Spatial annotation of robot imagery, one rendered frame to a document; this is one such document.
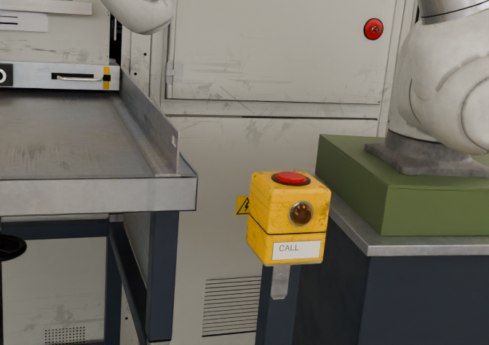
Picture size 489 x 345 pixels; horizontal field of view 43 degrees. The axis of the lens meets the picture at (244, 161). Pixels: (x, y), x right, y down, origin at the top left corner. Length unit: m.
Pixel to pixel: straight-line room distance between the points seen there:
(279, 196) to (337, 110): 1.06
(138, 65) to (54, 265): 0.56
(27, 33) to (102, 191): 0.67
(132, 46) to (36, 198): 0.73
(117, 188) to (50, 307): 0.88
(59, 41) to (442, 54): 0.92
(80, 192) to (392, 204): 0.50
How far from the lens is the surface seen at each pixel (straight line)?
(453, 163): 1.18
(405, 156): 1.16
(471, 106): 0.90
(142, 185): 0.95
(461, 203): 1.12
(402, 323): 1.14
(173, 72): 1.60
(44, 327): 1.81
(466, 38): 0.93
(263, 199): 0.77
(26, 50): 1.54
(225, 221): 1.74
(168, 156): 1.00
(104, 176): 0.94
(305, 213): 0.76
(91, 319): 1.81
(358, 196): 1.16
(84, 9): 1.50
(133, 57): 1.59
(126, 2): 1.13
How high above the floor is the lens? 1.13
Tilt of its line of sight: 15 degrees down
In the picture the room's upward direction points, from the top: 5 degrees clockwise
